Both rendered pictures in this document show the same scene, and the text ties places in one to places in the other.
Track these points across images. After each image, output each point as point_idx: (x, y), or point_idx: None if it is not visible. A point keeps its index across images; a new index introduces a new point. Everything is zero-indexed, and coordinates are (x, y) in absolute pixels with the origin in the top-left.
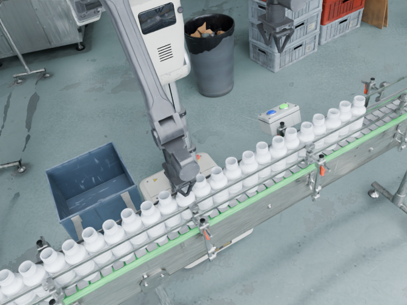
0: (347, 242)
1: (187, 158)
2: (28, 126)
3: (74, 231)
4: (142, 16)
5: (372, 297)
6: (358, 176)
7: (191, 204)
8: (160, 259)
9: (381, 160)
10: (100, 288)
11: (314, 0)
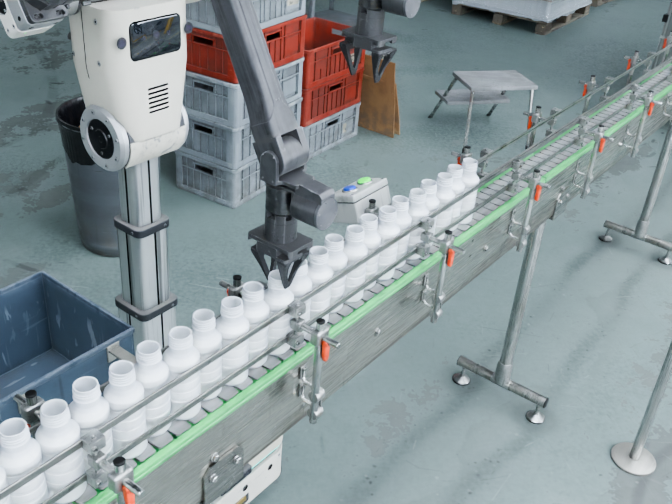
0: (447, 460)
1: (326, 189)
2: None
3: None
4: (135, 28)
5: None
6: (430, 357)
7: (293, 303)
8: (240, 418)
9: (455, 328)
10: (155, 472)
11: (289, 81)
